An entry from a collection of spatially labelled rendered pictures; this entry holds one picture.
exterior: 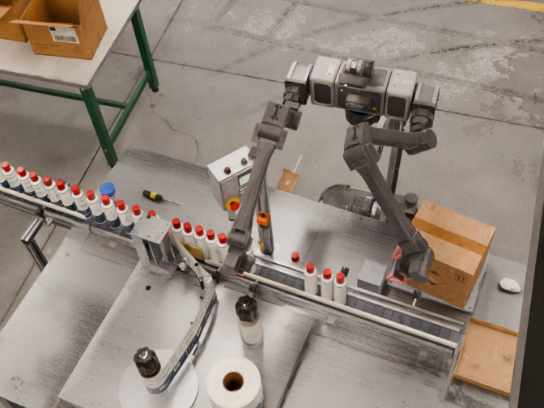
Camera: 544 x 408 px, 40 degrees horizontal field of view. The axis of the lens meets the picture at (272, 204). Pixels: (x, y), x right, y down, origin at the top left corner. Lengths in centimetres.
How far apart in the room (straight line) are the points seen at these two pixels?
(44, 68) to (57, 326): 163
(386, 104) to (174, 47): 274
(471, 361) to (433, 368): 15
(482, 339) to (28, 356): 182
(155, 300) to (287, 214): 71
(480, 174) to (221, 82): 180
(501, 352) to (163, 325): 134
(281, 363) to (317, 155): 197
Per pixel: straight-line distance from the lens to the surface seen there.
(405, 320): 307
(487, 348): 311
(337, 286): 294
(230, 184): 274
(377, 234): 332
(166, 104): 506
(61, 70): 431
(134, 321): 314
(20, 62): 444
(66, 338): 325
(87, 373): 310
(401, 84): 292
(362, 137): 252
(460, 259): 295
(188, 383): 297
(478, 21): 559
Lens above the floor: 360
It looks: 54 degrees down
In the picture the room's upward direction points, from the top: 6 degrees counter-clockwise
